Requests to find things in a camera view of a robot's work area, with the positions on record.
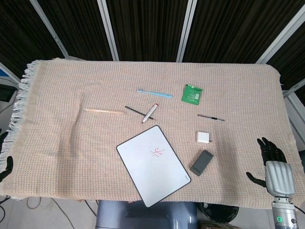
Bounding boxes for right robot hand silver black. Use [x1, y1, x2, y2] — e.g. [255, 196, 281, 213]
[246, 137, 295, 198]

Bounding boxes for left robot hand black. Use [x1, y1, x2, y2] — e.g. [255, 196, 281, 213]
[0, 132, 14, 182]

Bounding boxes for grey board eraser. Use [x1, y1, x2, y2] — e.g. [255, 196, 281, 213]
[190, 149, 214, 177]

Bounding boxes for beige woven tablecloth with fringe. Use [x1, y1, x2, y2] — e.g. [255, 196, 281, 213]
[0, 58, 301, 203]

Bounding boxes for black round object under table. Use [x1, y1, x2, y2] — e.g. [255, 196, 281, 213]
[202, 202, 240, 224]

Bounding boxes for black monitor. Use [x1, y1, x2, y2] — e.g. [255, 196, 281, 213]
[0, 83, 17, 103]

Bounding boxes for white charger plug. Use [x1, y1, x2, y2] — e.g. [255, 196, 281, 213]
[196, 131, 214, 144]

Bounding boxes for black and silver pen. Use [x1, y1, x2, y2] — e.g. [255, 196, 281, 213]
[197, 114, 225, 122]

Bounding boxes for wooden chopstick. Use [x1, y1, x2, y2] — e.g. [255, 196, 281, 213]
[85, 108, 125, 114]
[85, 109, 124, 115]

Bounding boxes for dark fabric partition panel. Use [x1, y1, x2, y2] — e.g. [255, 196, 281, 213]
[38, 0, 112, 60]
[184, 0, 305, 64]
[107, 0, 189, 62]
[0, 0, 65, 79]
[266, 23, 305, 89]

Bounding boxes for green sachet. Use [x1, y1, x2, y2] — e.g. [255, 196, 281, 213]
[181, 83, 203, 105]

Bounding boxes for white board with black rim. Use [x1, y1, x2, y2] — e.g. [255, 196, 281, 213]
[116, 125, 192, 208]

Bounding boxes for dark pencil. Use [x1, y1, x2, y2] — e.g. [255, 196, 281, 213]
[124, 105, 156, 120]

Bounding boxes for blue-grey robot torso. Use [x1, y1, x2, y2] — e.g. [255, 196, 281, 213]
[95, 199, 198, 229]

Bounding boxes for red whiteboard marker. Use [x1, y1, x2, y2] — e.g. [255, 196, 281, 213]
[142, 103, 160, 124]

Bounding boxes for light blue toothbrush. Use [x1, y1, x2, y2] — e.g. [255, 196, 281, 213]
[136, 88, 173, 99]

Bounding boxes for thin floor cable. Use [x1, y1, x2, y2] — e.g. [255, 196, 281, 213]
[26, 197, 96, 229]

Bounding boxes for white metal rack frame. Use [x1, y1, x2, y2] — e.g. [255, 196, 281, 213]
[282, 82, 305, 144]

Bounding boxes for white aluminium partition post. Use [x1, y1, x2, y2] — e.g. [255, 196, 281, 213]
[30, 0, 71, 59]
[96, 0, 120, 62]
[256, 4, 305, 65]
[176, 0, 198, 62]

